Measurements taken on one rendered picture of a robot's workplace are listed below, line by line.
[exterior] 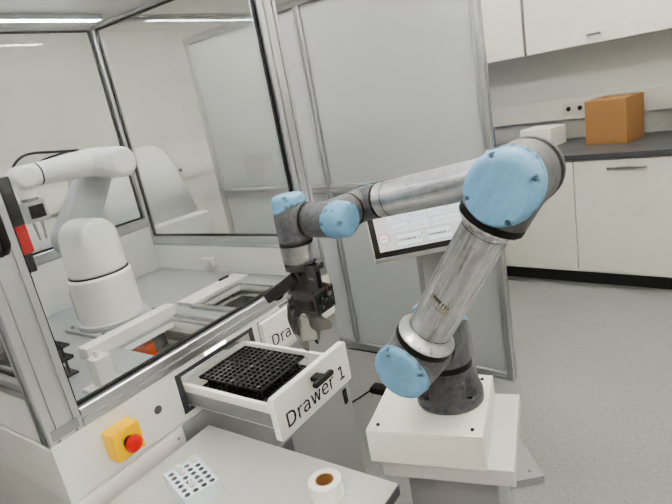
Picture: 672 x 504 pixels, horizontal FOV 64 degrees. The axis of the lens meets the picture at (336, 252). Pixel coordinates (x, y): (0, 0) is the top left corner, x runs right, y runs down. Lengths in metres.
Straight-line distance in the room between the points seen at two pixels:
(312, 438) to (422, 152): 1.48
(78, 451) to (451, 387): 0.82
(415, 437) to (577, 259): 2.92
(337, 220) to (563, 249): 3.04
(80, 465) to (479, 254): 0.97
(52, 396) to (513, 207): 0.99
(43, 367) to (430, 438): 0.81
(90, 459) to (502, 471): 0.89
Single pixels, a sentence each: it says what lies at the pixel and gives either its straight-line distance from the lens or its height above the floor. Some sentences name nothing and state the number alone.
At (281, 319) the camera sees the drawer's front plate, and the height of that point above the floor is 0.90.
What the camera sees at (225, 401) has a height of 0.88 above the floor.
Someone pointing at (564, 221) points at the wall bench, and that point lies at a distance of 3.92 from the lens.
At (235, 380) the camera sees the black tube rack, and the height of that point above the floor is 0.90.
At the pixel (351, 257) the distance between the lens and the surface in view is 3.20.
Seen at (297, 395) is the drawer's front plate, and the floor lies 0.89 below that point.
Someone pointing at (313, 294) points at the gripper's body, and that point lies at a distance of 1.17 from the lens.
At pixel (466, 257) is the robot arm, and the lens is 0.92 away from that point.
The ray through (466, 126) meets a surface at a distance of 2.59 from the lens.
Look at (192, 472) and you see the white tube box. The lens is 1.35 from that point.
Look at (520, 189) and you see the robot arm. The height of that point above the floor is 1.36.
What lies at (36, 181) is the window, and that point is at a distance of 1.28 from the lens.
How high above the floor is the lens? 1.54
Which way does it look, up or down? 16 degrees down
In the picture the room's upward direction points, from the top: 11 degrees counter-clockwise
